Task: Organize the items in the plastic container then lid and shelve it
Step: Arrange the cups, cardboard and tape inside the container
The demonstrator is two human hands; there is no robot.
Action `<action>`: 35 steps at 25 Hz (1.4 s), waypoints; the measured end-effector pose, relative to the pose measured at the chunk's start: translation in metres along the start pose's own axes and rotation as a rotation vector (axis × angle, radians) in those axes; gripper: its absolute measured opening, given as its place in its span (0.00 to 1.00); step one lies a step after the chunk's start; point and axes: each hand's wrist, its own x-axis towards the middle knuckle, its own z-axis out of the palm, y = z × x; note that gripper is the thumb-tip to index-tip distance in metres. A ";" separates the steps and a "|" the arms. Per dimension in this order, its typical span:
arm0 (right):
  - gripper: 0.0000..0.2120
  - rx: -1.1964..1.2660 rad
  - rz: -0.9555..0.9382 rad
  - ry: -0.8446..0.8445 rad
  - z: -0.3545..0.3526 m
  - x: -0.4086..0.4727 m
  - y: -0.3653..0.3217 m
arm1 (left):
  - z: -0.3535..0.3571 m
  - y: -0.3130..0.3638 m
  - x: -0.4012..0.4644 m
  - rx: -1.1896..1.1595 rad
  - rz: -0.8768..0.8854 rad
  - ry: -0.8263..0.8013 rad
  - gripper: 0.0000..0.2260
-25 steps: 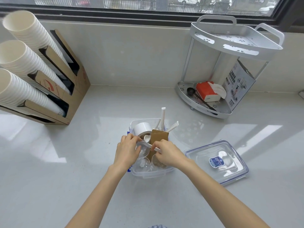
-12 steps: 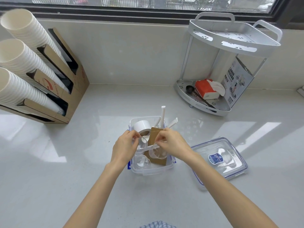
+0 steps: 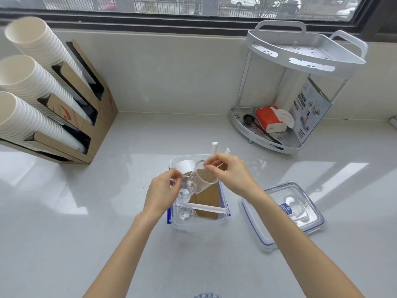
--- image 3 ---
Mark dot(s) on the person's right hand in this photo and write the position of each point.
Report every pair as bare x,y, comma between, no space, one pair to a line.
235,178

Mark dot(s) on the person's left hand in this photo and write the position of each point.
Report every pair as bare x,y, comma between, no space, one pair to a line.
159,195

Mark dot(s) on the person's right thumb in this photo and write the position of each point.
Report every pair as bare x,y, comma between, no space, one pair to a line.
216,173

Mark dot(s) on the person's left fingers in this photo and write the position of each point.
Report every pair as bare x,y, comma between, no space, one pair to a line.
170,176

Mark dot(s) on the person's left forearm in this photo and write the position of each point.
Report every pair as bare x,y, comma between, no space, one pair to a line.
124,257

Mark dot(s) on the person's right forearm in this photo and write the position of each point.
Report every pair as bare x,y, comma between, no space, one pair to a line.
297,242

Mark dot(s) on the white paper cup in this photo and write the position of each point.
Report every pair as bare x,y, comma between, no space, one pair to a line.
184,166

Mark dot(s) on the small clear plastic cup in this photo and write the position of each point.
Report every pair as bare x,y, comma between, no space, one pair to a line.
184,193
186,214

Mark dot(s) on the white plastic stick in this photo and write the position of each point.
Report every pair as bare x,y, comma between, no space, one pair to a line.
214,148
227,151

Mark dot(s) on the brown cardboard piece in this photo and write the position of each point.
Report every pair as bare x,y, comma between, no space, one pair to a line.
207,198

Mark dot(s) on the clear plastic storage container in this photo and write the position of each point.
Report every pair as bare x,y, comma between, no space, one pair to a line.
201,225

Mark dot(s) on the black measuring scoop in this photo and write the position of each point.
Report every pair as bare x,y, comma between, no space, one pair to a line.
248,120

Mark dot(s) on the red and white tissue pack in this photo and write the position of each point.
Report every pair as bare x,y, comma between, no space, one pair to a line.
269,119

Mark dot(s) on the clear container lid blue seal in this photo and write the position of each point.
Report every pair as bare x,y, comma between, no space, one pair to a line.
279,226

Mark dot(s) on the brown cardboard cup holder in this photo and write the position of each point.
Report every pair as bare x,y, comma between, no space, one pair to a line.
105,108

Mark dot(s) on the white and blue product box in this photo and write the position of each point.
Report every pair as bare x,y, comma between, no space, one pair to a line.
313,111

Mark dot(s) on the blue checked clothing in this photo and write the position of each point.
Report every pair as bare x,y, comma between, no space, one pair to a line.
207,295

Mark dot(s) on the white two-tier corner rack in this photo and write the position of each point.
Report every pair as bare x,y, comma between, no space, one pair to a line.
297,52

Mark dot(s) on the stack of white paper cups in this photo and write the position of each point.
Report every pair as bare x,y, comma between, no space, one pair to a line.
24,77
40,43
21,117

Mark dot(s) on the black metal fence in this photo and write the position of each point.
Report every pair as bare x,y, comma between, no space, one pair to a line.
173,6

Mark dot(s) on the white car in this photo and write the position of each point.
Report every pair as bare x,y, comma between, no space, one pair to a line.
245,1

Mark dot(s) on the dark car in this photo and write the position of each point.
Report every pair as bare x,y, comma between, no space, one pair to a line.
288,4

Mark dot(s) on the dark window frame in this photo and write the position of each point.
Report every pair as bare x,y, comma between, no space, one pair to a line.
186,23

